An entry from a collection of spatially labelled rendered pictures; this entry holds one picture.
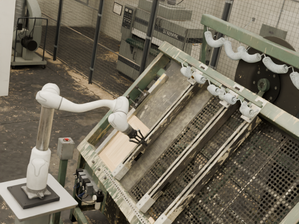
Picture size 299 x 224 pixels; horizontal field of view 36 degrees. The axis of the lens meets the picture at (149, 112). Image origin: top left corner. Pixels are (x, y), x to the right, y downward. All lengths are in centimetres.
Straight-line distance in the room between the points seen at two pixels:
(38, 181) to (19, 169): 195
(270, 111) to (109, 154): 156
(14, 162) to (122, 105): 243
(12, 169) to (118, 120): 236
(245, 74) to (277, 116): 100
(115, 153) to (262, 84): 139
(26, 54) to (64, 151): 488
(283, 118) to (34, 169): 186
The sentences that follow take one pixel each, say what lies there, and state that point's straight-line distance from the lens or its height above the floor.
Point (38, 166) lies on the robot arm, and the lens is 362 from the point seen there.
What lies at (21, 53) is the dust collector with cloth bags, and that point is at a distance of 910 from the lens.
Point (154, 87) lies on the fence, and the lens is 413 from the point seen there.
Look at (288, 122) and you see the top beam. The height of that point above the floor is 187.
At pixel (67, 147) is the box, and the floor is 88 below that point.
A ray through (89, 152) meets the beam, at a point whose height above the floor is 87.
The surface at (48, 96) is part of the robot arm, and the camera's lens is 344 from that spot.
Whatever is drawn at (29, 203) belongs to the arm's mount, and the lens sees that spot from 364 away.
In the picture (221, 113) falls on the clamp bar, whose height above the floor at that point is 169.
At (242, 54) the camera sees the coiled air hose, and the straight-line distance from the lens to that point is 398.
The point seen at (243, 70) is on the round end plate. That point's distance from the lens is 410.
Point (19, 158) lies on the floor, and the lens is 581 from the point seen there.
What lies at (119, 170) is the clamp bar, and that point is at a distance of 380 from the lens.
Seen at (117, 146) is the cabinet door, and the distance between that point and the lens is 406.
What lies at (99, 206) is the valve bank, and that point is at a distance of 394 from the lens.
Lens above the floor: 284
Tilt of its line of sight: 21 degrees down
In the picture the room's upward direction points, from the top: 12 degrees clockwise
